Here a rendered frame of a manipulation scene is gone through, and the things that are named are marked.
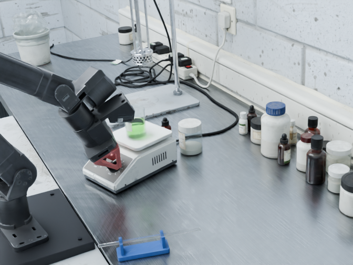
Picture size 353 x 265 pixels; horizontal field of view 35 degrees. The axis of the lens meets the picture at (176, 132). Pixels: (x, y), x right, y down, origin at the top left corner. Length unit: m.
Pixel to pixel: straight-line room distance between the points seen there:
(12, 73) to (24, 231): 0.32
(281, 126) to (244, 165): 0.13
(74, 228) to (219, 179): 0.37
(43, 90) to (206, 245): 0.43
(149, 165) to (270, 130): 0.30
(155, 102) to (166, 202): 0.56
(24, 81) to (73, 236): 0.32
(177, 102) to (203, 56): 0.24
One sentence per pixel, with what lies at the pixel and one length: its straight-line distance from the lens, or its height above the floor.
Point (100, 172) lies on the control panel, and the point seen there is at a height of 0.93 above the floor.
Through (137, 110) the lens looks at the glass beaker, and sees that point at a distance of 1.37.
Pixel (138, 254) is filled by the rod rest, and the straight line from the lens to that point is 1.10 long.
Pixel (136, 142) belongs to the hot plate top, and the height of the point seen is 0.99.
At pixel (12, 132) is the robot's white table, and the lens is 1.72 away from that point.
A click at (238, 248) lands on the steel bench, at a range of 1.12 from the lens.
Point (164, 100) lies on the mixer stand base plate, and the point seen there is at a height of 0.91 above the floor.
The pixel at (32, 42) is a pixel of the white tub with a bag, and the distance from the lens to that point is 2.25.
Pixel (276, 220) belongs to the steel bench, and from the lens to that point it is 1.20.
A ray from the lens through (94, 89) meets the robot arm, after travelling 1.19.
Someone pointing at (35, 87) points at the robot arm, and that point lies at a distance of 1.12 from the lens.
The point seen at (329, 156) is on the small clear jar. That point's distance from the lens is 1.34.
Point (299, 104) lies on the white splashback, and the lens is 1.52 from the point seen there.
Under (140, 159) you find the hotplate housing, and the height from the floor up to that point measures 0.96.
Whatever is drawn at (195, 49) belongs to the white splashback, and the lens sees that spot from 1.97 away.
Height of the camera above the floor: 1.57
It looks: 25 degrees down
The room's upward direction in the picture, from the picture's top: 4 degrees counter-clockwise
